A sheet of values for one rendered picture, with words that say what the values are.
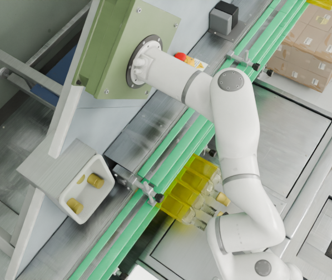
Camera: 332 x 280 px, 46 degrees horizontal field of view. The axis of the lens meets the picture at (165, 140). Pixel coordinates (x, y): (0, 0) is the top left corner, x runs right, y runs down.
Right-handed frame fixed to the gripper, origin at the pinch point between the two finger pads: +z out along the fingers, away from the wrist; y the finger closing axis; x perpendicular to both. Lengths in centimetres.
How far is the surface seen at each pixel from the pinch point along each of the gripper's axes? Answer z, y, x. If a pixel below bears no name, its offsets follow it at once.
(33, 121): 93, -15, 29
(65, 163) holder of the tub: 34, 34, 30
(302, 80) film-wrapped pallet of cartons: 127, -290, -270
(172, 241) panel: 9.7, -12.3, 16.7
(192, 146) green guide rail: 26.1, 6.4, -8.1
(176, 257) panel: 4.6, -12.3, 19.5
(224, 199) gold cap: 5.4, 1.9, -4.1
